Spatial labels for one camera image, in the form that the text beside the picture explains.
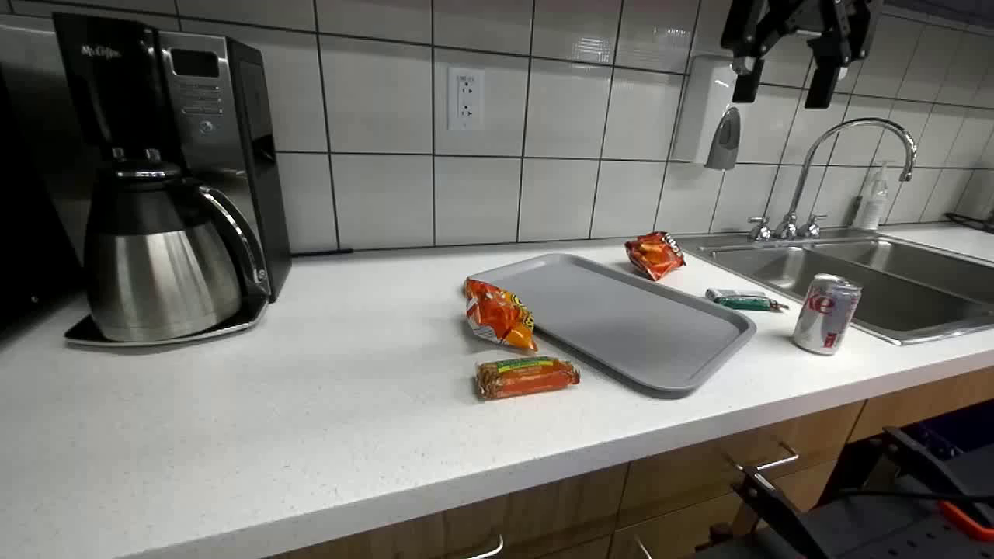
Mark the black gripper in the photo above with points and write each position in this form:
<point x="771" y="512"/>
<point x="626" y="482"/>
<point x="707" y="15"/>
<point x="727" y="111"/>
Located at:
<point x="801" y="15"/>

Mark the green candy bar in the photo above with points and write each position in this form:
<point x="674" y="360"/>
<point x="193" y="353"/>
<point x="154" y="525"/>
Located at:
<point x="739" y="298"/>

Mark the orange candy bar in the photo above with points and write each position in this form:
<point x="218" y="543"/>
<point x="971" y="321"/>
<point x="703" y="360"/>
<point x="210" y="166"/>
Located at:
<point x="527" y="378"/>

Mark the gray plastic tray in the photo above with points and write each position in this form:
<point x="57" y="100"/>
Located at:
<point x="622" y="321"/>

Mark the chrome sink faucet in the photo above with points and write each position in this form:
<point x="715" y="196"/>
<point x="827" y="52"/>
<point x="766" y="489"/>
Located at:
<point x="865" y="118"/>

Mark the clear dish soap bottle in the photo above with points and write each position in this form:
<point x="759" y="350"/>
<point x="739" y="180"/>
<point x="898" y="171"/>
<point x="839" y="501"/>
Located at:
<point x="870" y="202"/>

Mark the flat orange chip bag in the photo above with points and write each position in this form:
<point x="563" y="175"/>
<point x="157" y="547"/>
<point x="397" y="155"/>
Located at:
<point x="652" y="256"/>

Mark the small dark countertop item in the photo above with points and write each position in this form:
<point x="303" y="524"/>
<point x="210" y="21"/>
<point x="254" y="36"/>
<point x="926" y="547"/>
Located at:
<point x="974" y="221"/>

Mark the silver red soda can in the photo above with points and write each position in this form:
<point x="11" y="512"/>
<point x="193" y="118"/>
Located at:
<point x="825" y="315"/>

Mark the stainless steel sink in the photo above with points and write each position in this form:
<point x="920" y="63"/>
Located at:
<point x="910" y="291"/>

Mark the crumpled orange snack bag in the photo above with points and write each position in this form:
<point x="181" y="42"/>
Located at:
<point x="499" y="315"/>

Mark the wooden base cabinet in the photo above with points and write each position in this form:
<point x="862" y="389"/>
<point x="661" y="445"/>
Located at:
<point x="673" y="486"/>

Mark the black cart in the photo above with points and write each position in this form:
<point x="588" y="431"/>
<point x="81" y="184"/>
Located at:
<point x="879" y="518"/>

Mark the black coffee maker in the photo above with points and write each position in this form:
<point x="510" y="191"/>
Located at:
<point x="213" y="93"/>

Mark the stainless steel carafe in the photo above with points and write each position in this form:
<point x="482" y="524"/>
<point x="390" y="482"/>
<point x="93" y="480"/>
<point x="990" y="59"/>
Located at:
<point x="157" y="269"/>

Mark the large black appliance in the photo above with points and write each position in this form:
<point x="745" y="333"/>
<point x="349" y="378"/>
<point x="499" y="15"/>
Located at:
<point x="25" y="227"/>

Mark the white wall soap dispenser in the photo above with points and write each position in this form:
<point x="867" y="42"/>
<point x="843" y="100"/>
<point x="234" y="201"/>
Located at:
<point x="701" y="113"/>

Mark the white wall outlet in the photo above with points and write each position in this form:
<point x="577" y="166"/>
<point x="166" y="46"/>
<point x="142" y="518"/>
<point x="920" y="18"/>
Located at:
<point x="466" y="100"/>

